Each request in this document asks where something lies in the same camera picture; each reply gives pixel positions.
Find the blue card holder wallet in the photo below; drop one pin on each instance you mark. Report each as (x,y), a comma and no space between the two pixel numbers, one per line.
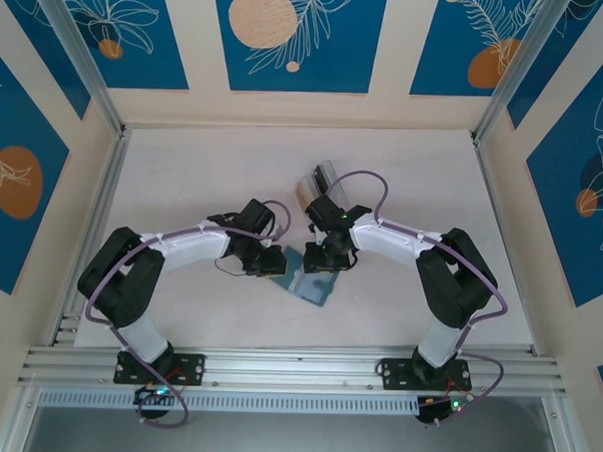
(314,286)

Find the clear tube rack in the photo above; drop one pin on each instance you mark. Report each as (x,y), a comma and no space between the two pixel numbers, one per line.
(340,192)

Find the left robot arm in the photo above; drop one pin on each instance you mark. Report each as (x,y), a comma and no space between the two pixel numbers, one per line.
(190,246)

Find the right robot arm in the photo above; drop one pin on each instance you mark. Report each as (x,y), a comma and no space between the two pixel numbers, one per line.
(396,240)

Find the gold credit card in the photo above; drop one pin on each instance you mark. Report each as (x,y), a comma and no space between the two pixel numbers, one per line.
(303,193)

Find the small circuit board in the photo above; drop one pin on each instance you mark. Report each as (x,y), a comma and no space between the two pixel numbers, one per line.
(443,408)
(154,394)

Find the aluminium frame cross rail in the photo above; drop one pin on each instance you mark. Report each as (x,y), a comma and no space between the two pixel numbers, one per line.
(295,373)

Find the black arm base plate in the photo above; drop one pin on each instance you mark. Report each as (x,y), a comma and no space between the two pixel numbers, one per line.
(392,372)
(195,369)

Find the aluminium side rail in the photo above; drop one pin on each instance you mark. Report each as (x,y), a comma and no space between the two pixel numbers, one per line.
(104,197)
(494,184)

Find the aluminium corner post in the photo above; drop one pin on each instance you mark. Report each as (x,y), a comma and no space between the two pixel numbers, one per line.
(519,70)
(84,56)

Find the aluminium frame leg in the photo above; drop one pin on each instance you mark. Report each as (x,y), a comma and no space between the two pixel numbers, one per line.
(564,442)
(20,419)

